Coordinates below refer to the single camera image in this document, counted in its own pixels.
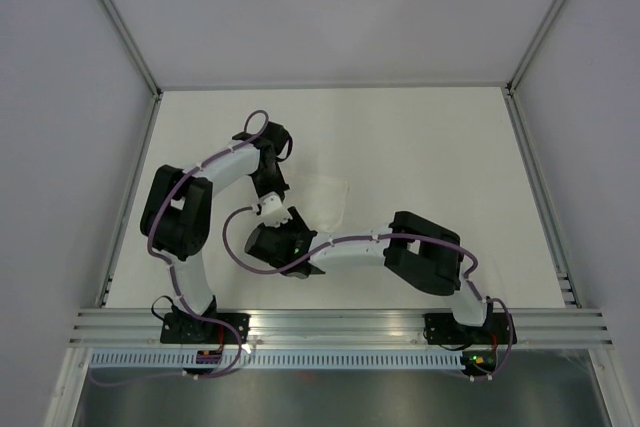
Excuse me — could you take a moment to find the white cloth napkin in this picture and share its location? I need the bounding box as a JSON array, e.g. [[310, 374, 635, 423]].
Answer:
[[286, 174, 349, 232]]

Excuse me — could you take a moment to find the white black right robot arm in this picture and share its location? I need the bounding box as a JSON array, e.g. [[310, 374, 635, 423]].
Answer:
[[244, 208, 493, 345]]

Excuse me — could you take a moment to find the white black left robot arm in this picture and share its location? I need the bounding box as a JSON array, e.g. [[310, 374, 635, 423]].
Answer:
[[140, 121, 292, 344]]

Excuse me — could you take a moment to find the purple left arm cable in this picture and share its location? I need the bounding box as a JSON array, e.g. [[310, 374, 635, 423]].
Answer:
[[89, 109, 269, 388]]

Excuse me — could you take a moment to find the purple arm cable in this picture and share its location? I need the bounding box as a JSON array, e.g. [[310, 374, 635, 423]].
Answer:
[[221, 205, 517, 382], [89, 109, 269, 388]]

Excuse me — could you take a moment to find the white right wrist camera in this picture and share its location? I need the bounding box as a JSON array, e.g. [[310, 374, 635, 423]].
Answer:
[[252, 192, 293, 228]]

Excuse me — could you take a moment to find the aluminium back frame rail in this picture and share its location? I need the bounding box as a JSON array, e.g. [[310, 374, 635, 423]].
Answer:
[[159, 80, 509, 92]]

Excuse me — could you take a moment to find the aluminium frame rail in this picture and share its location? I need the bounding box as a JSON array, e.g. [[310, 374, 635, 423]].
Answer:
[[66, 308, 613, 350], [159, 80, 509, 92]]

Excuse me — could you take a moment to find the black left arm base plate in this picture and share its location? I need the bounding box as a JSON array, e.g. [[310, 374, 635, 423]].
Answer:
[[160, 310, 250, 345]]

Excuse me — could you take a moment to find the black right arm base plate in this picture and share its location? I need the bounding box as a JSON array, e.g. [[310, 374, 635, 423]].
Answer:
[[423, 312, 517, 347]]

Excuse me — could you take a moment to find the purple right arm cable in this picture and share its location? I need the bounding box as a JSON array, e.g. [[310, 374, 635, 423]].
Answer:
[[221, 205, 517, 382]]

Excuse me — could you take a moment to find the aluminium front frame rail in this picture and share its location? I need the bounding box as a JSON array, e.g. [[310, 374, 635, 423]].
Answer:
[[66, 308, 613, 350]]

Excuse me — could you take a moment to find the white slotted cable duct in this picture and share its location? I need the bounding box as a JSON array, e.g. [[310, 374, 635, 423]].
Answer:
[[90, 348, 463, 371]]

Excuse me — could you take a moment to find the aluminium left frame post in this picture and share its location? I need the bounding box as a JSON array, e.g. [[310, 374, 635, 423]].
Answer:
[[97, 0, 162, 99]]

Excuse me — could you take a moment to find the aluminium frame post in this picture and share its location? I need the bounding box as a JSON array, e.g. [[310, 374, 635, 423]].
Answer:
[[505, 0, 569, 96], [97, 0, 162, 99]]

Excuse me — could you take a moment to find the aluminium right frame post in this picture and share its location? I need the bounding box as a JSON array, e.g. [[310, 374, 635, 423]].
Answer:
[[505, 0, 569, 96]]

